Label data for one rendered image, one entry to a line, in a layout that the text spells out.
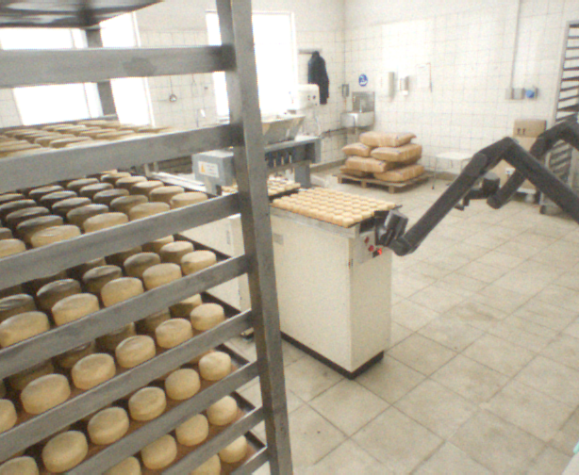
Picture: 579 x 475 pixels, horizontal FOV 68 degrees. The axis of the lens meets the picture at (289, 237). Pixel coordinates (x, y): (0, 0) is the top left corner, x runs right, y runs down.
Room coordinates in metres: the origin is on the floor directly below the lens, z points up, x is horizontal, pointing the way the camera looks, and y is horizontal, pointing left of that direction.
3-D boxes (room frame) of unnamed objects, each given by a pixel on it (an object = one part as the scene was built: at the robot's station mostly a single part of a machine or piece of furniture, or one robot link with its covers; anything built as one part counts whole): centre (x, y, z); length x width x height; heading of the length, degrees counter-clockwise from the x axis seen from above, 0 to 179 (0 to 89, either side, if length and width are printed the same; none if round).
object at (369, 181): (6.04, -1.38, 0.06); 1.20 x 0.80 x 0.11; 39
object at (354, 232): (2.60, 0.33, 0.87); 2.01 x 0.03 x 0.07; 40
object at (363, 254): (1.94, -0.41, 0.77); 0.24 x 0.04 x 0.14; 130
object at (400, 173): (5.81, -1.58, 0.19); 0.72 x 0.42 x 0.15; 131
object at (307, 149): (2.61, 0.15, 1.01); 0.72 x 0.33 x 0.34; 130
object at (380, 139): (6.01, -1.43, 0.62); 0.72 x 0.42 x 0.17; 43
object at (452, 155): (5.40, -2.21, 0.23); 0.45 x 0.45 x 0.46; 29
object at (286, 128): (2.61, 0.15, 1.25); 0.56 x 0.29 x 0.14; 130
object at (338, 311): (2.22, -0.18, 0.45); 0.70 x 0.34 x 0.90; 40
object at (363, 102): (6.94, -1.24, 0.93); 0.99 x 0.38 x 1.09; 37
